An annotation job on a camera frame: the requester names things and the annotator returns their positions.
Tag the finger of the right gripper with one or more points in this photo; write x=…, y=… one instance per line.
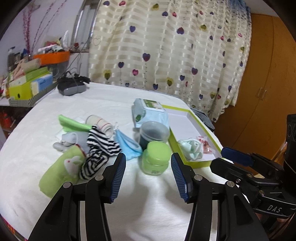
x=227, y=170
x=236, y=156

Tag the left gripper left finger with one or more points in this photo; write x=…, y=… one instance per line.
x=116, y=176

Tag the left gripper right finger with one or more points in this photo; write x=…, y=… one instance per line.
x=197, y=190

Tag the green rabbit towel roll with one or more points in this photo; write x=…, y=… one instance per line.
x=65, y=169

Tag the black white striped sock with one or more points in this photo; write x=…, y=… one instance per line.
x=101, y=149

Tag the blue face mask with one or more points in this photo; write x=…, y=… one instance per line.
x=128, y=146

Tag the cream bandage sock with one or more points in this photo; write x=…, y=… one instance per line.
x=103, y=125

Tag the bright green sock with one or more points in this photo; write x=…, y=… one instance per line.
x=70, y=125

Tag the red candy wrappers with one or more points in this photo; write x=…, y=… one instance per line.
x=207, y=149

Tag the pale mint sock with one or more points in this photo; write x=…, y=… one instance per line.
x=191, y=148

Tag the wooden wardrobe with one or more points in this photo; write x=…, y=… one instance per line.
x=257, y=124

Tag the green lidded jar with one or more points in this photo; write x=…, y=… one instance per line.
x=155, y=158

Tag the lime green box tray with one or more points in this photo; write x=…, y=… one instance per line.
x=184, y=124

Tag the grey sock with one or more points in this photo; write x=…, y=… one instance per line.
x=72, y=138

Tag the dark clear-lid jar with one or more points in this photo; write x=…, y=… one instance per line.
x=152, y=131

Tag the blue wet wipes pack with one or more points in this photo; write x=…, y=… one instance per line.
x=144, y=110

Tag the grey black VR headset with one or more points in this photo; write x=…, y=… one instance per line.
x=69, y=86

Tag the striped tray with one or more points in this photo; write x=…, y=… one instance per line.
x=30, y=103

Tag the heart patterned curtain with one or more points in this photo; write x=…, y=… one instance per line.
x=194, y=50

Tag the blue tissue pack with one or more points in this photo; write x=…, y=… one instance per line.
x=41, y=83

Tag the lime green cardboard box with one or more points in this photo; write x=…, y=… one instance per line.
x=20, y=89

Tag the orange storage bin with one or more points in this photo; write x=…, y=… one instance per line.
x=53, y=58

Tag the beige rolled towel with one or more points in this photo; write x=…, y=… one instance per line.
x=26, y=67

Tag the purple decorative branches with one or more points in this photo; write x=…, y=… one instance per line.
x=43, y=23

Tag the black camera module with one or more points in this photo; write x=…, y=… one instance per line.
x=291, y=140

